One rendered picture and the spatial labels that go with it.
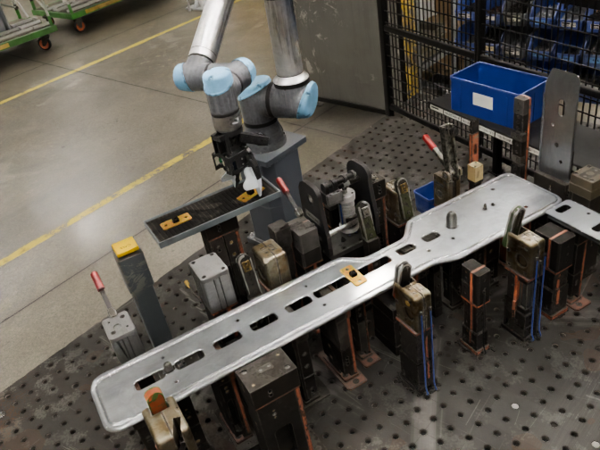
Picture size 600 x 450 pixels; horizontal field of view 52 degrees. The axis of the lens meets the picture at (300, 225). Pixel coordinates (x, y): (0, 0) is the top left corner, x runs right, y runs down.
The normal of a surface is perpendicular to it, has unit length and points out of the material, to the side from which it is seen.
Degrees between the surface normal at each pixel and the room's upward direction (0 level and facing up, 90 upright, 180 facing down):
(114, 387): 0
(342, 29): 90
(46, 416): 0
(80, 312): 0
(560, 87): 90
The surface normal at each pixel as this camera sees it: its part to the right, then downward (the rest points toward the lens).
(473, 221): -0.15, -0.81
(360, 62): -0.59, 0.57
